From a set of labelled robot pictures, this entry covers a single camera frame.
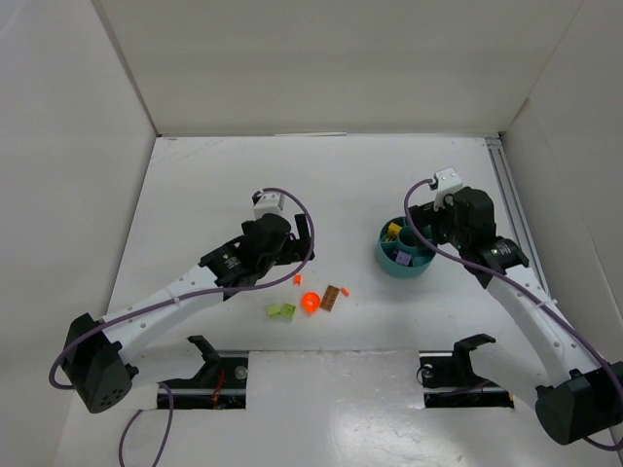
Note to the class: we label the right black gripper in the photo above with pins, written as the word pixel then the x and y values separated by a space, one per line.
pixel 433 220

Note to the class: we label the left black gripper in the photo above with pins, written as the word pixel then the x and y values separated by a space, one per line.
pixel 296 241

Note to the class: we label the small yellow lego brick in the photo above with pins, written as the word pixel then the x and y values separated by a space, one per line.
pixel 392 231

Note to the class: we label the light purple square lego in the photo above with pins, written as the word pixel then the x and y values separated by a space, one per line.
pixel 404 259

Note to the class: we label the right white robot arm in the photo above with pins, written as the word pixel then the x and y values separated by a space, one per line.
pixel 574 392

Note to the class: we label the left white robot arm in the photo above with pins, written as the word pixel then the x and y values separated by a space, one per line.
pixel 103 359

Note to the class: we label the brown long lego plate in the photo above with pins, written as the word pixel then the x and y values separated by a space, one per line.
pixel 330 297

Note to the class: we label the orange round lego dish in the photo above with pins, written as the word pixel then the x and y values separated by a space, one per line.
pixel 310 302

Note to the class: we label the green hollow lego brick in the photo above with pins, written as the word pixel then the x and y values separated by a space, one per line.
pixel 287 312

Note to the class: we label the pale green lego brick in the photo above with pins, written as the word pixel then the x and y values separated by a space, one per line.
pixel 273 311

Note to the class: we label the teal round divided container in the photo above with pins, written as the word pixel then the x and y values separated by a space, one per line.
pixel 406 241

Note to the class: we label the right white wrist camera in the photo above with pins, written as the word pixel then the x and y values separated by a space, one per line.
pixel 445 182

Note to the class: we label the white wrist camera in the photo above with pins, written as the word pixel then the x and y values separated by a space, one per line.
pixel 267 203
pixel 445 182

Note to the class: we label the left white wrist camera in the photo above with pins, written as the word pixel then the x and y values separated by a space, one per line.
pixel 267 203

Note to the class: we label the aluminium rail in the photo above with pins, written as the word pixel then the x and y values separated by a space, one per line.
pixel 513 206

